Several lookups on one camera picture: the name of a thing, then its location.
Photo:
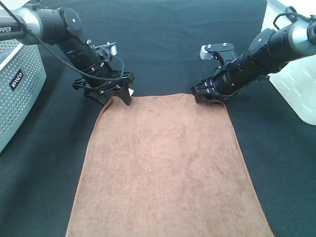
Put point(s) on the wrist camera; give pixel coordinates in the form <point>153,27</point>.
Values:
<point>223,52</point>
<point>110,48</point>

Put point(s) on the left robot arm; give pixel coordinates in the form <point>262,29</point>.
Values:
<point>32,24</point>

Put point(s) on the grey perforated plastic basket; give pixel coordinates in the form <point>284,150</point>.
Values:
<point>22,76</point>

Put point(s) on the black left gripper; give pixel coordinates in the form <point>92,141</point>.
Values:
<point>106,88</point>

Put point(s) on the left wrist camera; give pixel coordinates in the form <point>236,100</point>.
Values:
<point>110,48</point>

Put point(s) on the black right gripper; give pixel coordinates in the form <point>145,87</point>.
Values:
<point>215,88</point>

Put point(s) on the grey towel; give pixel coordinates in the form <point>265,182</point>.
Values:
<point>4,54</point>

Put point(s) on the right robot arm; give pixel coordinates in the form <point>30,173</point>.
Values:
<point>268,54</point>

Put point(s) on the brown microfibre towel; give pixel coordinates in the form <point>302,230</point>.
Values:
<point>165,166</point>

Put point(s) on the white plastic basket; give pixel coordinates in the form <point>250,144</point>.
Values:
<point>297,81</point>

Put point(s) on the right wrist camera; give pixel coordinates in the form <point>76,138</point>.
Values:
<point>223,52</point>

